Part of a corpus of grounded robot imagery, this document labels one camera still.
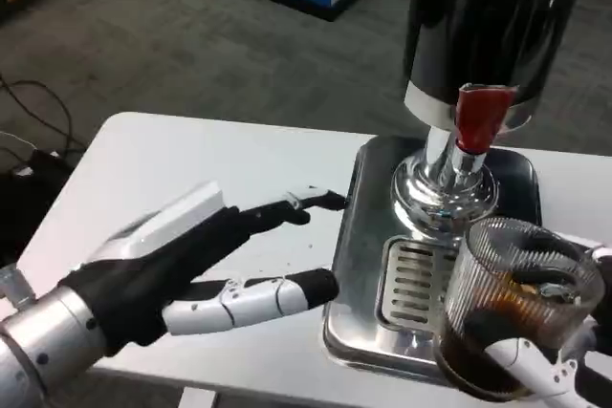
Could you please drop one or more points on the clear ribbed glass cup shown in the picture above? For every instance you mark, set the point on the clear ribbed glass cup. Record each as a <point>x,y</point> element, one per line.
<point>516,293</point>

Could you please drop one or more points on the black bag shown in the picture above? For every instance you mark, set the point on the black bag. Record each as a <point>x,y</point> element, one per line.
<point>28,198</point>

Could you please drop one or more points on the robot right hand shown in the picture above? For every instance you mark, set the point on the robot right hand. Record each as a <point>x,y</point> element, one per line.
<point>593,312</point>

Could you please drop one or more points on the slotted steel drip grid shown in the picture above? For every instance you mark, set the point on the slotted steel drip grid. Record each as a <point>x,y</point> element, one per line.
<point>416,284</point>

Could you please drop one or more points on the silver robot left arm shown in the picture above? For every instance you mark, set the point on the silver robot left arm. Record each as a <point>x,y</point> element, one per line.
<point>43,341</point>

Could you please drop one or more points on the black and chrome drink dispenser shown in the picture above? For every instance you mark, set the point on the black and chrome drink dispenser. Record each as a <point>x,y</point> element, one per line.
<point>478,26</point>

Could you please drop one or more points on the steel drip tray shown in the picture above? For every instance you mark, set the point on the steel drip tray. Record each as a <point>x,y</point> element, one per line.
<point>363,226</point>

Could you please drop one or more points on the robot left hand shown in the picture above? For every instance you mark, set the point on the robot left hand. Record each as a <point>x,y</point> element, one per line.
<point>158,255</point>

